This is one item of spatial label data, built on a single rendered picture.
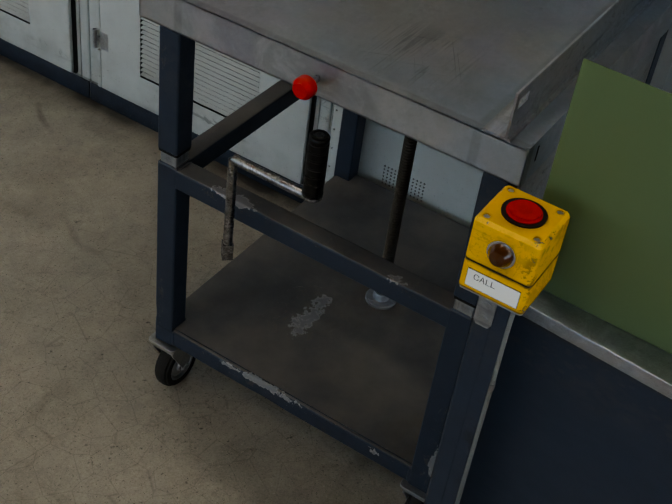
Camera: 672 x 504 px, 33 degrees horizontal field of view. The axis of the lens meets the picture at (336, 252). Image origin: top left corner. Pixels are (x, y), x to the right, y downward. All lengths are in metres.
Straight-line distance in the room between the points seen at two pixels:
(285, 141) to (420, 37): 1.00
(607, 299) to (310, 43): 0.54
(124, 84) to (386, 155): 0.73
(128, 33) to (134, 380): 0.91
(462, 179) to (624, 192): 1.14
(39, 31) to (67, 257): 0.72
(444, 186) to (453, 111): 0.94
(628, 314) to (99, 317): 1.28
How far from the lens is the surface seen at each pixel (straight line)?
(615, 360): 1.31
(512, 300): 1.22
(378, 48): 1.55
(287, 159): 2.57
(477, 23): 1.66
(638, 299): 1.30
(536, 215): 1.20
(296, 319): 2.08
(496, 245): 1.18
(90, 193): 2.63
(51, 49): 2.96
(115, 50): 2.78
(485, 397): 1.36
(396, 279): 1.65
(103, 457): 2.08
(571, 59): 1.54
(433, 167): 2.37
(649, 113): 1.19
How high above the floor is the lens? 1.61
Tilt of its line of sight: 40 degrees down
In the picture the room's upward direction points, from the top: 8 degrees clockwise
